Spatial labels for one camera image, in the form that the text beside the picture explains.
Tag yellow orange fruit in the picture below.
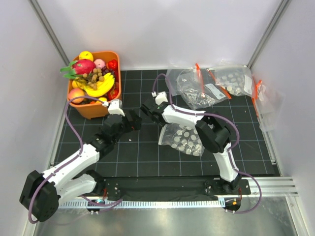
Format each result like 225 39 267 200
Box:
78 51 94 61
71 78 86 89

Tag purple grape bunch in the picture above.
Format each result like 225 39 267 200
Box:
101 66 116 77

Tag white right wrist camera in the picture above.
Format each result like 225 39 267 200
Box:
155 91 168 105

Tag pink dragon fruit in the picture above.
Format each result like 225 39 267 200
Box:
60 59 96 79

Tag brown longan cluster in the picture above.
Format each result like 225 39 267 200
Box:
82 68 105 90

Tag dotted zip bag rear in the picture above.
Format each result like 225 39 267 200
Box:
214 65 254 97

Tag red bell pepper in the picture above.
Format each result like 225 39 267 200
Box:
107 59 118 70

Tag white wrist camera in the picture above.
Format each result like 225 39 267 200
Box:
108 99 125 117
155 91 168 105

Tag pink peach toy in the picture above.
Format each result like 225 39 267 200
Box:
94 59 106 69

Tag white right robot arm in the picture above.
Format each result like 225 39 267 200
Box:
140 99 241 195

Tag yellow lemon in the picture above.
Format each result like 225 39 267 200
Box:
98 97 108 102

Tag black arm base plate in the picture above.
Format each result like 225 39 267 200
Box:
92 176 251 201

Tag crumpled clear zip bag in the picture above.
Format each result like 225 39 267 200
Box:
166 65 231 110

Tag slotted cable duct rail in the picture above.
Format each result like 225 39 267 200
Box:
59 198 225 209

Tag black grid cutting mat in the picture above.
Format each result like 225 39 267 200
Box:
52 70 280 177

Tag yellow orange fruit left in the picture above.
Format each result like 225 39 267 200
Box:
71 78 86 89

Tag clear bags stack right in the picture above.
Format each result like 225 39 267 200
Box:
252 75 285 132

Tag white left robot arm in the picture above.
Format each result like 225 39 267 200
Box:
19 110 142 224

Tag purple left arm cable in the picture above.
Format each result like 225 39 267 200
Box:
28 96 124 224

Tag yellow orange top fruit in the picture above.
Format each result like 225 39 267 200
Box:
78 51 94 61

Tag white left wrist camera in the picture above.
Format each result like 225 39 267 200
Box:
108 99 125 117

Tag orange plastic fruit basket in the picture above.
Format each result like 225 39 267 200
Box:
69 51 123 119

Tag clear polka dot zip bag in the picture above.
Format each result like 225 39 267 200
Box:
158 123 205 157

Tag yellow banana bunch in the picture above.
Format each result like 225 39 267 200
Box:
83 73 115 97

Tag orange red peach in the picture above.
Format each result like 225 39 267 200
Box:
67 88 85 104

